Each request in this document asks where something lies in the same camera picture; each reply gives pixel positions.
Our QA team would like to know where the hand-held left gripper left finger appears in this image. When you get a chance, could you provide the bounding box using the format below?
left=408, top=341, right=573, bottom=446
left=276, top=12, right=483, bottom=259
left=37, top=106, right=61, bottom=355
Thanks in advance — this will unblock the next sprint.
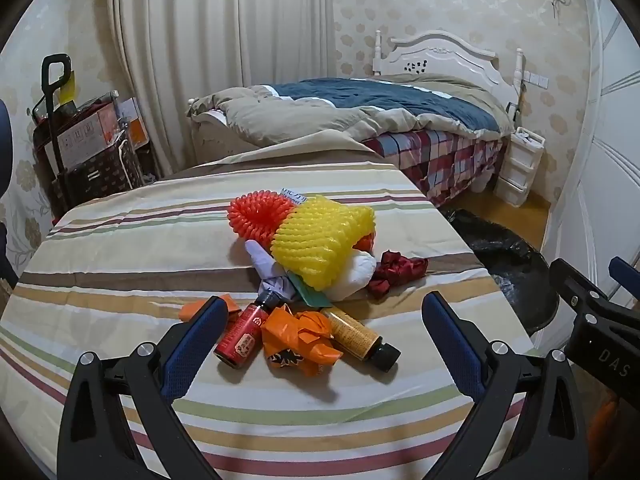
left=57, top=296, right=231, bottom=480

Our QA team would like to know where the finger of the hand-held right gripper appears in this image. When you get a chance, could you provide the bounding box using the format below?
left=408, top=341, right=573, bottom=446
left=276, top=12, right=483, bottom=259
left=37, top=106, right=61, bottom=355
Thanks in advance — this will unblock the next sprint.
left=609, top=256, right=640, bottom=308
left=549, top=258, right=610, bottom=321

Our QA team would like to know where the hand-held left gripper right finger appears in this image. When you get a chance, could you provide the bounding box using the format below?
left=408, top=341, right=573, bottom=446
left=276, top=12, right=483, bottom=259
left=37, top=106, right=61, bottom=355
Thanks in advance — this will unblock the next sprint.
left=421, top=291, right=588, bottom=480

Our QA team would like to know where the orange plastic scrap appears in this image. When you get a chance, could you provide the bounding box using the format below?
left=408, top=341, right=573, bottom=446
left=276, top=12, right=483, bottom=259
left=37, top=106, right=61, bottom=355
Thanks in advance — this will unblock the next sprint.
left=179, top=294, right=247, bottom=325

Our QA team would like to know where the red bottle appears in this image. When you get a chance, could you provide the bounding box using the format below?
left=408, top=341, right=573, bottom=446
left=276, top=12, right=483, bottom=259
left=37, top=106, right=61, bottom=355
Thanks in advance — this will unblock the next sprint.
left=214, top=290, right=278, bottom=368

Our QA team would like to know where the trash bin with black bag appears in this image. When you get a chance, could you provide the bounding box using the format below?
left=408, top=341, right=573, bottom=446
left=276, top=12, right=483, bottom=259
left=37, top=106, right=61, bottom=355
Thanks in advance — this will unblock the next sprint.
left=440, top=207, right=561, bottom=336

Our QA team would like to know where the dark red cloth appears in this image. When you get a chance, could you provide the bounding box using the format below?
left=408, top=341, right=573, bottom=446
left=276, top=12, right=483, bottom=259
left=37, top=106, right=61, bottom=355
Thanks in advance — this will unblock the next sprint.
left=367, top=249, right=429, bottom=301

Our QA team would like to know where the yellow bottle with black cap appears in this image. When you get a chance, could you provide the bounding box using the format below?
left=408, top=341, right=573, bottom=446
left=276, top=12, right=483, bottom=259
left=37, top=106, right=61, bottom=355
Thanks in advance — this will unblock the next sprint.
left=320, top=306, right=402, bottom=373

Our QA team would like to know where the orange plastic bag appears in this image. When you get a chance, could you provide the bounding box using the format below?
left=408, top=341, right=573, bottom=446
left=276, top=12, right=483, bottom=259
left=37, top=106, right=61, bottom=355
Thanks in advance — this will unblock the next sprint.
left=260, top=305, right=346, bottom=378

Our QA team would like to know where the white tissue wad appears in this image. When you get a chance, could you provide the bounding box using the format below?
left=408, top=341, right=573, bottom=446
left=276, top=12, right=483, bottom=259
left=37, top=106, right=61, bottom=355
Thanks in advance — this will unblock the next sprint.
left=325, top=251, right=377, bottom=302

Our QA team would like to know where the teal card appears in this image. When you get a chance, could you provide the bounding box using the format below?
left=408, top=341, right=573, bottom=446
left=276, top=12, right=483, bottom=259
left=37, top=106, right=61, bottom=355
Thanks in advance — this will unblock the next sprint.
left=287, top=272, right=333, bottom=308

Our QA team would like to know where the red foam fruit net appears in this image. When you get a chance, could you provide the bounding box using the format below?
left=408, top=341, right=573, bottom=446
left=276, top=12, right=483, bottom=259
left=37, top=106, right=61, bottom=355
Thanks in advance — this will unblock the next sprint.
left=227, top=191, right=301, bottom=241

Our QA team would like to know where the yellow foam fruit net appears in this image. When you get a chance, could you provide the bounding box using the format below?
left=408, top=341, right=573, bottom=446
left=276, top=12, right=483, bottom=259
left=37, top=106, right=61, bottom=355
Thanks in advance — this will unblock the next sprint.
left=271, top=196, right=377, bottom=291

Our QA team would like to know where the white wardrobe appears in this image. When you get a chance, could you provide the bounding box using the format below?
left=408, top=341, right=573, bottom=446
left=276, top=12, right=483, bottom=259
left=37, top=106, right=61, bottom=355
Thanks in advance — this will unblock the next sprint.
left=540, top=0, right=640, bottom=311

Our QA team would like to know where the striped tablecloth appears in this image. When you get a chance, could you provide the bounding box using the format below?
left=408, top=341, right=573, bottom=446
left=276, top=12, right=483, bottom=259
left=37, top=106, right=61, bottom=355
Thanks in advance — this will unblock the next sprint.
left=0, top=135, right=536, bottom=480

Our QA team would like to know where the white plastic drawer unit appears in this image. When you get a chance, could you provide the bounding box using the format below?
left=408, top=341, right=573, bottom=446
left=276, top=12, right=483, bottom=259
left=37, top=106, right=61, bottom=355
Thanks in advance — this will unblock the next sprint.
left=492, top=126, right=546, bottom=207

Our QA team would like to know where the plaid bed sheet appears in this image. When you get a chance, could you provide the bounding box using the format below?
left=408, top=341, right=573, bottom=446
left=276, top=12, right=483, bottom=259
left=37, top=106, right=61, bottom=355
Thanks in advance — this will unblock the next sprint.
left=360, top=127, right=506, bottom=208

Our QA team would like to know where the dark patterned storage box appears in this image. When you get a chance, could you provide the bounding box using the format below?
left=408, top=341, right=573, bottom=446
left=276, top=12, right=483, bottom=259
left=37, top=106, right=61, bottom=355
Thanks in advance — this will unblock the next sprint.
left=60, top=145, right=146, bottom=211

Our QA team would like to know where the orange and white box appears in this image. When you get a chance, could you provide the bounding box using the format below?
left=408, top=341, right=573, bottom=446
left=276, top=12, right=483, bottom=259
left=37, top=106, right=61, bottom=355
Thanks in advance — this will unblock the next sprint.
left=117, top=97, right=151, bottom=151

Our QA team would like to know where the cardboard box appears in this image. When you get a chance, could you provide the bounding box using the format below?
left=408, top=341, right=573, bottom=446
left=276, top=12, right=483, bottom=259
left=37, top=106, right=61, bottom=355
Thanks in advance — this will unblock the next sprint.
left=56, top=110, right=121, bottom=171

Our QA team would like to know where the blue and beige quilt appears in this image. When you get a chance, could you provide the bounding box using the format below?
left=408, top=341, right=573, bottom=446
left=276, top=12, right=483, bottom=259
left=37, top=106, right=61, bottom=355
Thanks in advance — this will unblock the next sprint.
left=187, top=74, right=516, bottom=153

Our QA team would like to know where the white bed headboard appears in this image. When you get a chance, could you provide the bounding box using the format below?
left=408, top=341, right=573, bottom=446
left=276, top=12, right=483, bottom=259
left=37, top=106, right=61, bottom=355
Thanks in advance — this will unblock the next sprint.
left=372, top=30, right=526, bottom=106

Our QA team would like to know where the white curtain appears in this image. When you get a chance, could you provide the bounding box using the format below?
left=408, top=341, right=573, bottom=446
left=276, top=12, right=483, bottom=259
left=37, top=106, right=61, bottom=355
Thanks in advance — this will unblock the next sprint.
left=107, top=0, right=336, bottom=181

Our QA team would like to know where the black trolley handle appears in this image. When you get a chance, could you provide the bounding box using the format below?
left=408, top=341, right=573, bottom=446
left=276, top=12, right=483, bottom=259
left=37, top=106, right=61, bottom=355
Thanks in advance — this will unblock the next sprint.
left=41, top=54, right=73, bottom=181

